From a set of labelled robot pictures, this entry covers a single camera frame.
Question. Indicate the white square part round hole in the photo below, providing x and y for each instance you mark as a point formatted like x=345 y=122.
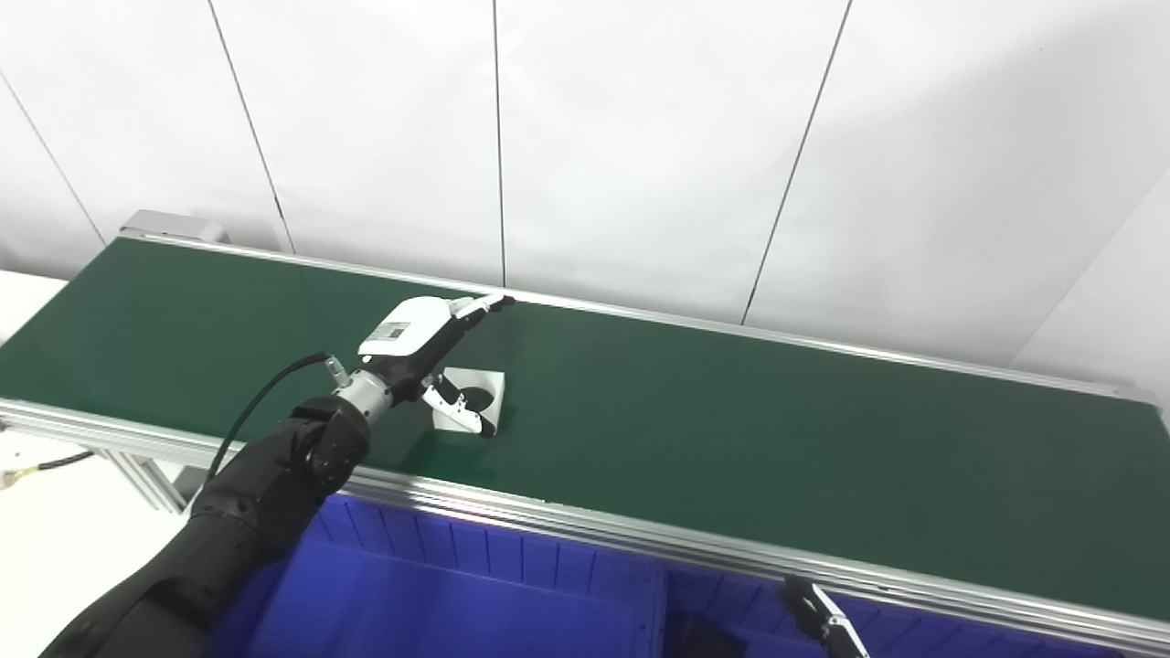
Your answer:
x=489 y=388

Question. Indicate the grey conveyor end housing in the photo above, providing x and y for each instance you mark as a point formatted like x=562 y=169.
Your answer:
x=174 y=227

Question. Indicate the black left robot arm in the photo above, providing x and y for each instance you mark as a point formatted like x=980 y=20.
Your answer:
x=265 y=493

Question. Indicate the green conveyor belt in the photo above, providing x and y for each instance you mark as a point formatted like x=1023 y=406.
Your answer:
x=640 y=539
x=731 y=429

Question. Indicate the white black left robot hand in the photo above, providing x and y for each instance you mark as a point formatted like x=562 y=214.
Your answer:
x=407 y=327

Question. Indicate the black flat part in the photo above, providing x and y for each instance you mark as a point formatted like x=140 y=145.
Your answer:
x=704 y=640

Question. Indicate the blue plastic bin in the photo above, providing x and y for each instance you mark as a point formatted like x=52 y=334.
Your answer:
x=960 y=640
x=457 y=603

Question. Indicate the aluminium conveyor leg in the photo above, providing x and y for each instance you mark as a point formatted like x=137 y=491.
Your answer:
x=151 y=480

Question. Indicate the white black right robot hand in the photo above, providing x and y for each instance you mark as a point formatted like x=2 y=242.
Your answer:
x=823 y=617

